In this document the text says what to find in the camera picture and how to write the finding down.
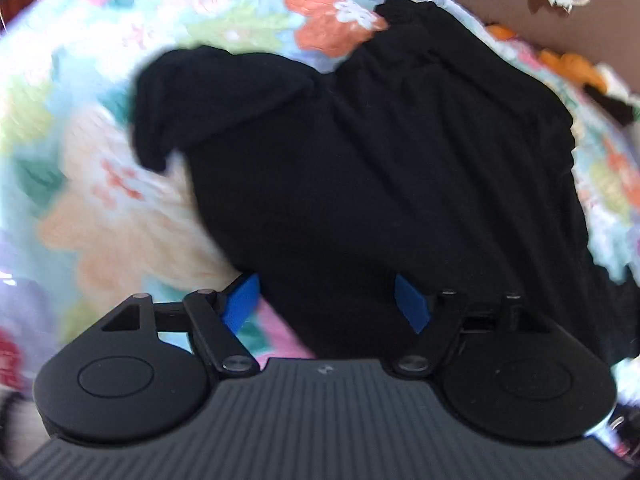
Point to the floral quilt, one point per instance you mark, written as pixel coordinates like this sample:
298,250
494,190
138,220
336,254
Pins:
100,210

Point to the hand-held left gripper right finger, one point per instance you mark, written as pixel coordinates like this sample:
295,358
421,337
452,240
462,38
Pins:
412,302

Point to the black garment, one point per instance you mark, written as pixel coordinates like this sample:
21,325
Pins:
375,160

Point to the wooden brush with black bristles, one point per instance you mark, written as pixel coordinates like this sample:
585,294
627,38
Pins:
616,105

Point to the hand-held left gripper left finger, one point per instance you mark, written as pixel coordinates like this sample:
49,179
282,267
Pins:
242,302

